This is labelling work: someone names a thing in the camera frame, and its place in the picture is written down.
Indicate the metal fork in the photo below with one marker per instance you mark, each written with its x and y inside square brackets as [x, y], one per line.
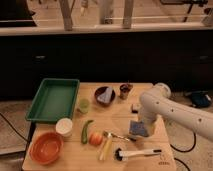
[105, 133]

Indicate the grey cloth in bowl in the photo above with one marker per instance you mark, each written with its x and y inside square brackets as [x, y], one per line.
[106, 96]

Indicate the green plastic cup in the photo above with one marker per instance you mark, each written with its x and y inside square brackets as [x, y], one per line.
[83, 105]

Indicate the blue sponge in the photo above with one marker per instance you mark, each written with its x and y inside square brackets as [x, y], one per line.
[137, 128]

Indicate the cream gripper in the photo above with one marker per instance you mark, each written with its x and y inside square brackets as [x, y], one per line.
[151, 128]

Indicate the green plastic tray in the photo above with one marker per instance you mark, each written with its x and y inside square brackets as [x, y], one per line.
[55, 99]

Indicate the dark brown sponge block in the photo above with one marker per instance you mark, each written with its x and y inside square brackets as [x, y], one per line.
[135, 108]

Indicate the yellow corn toy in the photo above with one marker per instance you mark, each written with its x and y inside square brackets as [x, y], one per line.
[106, 148]

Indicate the white lidded container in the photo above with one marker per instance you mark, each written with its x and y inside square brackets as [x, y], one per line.
[64, 127]

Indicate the orange bowl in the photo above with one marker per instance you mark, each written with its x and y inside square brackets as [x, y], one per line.
[46, 148]

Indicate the black white dish brush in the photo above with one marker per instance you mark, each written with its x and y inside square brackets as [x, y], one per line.
[121, 154]

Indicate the green pepper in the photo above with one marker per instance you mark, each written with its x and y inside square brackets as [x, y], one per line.
[84, 138]

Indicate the dark object on floor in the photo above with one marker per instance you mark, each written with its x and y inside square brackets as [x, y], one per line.
[200, 99]

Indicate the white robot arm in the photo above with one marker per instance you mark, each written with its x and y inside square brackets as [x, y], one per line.
[156, 101]

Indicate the small brown cup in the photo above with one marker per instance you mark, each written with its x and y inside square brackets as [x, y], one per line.
[124, 90]

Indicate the dark brown bowl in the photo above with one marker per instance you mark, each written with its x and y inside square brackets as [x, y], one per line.
[100, 91]

